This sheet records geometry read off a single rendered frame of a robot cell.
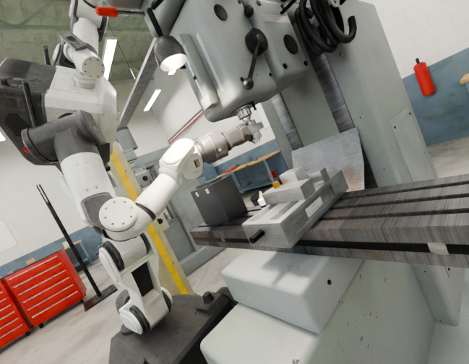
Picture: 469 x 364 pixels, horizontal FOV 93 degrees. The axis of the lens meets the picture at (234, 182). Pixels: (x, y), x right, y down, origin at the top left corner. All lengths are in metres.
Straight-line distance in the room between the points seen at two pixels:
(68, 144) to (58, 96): 0.20
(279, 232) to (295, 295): 0.14
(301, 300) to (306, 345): 0.11
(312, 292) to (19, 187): 9.52
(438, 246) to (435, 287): 0.73
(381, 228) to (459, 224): 0.11
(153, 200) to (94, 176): 0.15
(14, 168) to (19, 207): 1.25
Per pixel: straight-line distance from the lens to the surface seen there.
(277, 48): 0.83
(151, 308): 1.22
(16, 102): 0.88
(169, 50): 0.61
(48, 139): 0.72
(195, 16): 0.76
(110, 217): 0.56
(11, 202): 9.70
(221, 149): 0.68
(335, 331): 0.71
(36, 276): 5.08
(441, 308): 1.32
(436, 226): 0.52
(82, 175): 0.63
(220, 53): 0.69
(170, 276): 2.42
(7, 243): 9.64
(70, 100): 0.82
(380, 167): 1.02
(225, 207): 0.99
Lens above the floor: 1.17
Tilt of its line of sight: 5 degrees down
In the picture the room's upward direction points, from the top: 25 degrees counter-clockwise
